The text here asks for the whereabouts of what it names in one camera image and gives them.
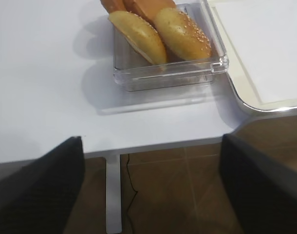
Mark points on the sesame top bun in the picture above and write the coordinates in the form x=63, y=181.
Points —
x=182, y=35

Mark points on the clear plastic bun container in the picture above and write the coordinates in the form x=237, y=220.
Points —
x=134, y=73

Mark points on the brown bun back left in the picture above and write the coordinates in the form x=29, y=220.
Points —
x=113, y=5

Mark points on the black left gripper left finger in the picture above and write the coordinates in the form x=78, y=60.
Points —
x=39, y=198

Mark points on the brown bun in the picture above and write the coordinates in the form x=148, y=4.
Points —
x=113, y=5
x=148, y=9

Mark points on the bun half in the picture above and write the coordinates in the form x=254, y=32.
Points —
x=141, y=36

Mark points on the brown bun back right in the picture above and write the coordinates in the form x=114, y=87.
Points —
x=148, y=9

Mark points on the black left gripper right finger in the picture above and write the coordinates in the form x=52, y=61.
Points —
x=262, y=191

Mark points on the white table leg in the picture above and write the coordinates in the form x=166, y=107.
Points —
x=113, y=195

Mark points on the white paper tray liner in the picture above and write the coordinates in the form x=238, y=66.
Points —
x=264, y=34

